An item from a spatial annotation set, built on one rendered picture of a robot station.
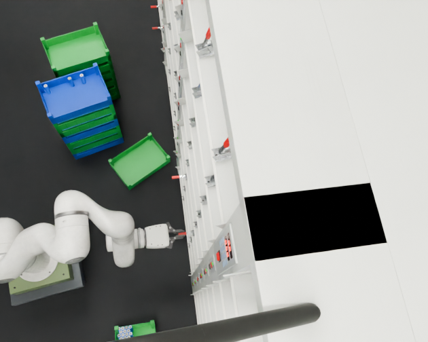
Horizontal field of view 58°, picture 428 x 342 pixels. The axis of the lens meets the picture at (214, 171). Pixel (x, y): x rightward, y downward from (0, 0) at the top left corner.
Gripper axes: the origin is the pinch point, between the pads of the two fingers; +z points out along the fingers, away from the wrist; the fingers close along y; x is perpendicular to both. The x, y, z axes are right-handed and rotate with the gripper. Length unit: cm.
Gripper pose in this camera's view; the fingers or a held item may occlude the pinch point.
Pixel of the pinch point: (179, 234)
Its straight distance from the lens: 175.7
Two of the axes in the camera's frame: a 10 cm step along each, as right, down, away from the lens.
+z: 9.6, -0.6, 2.6
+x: 2.3, -3.4, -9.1
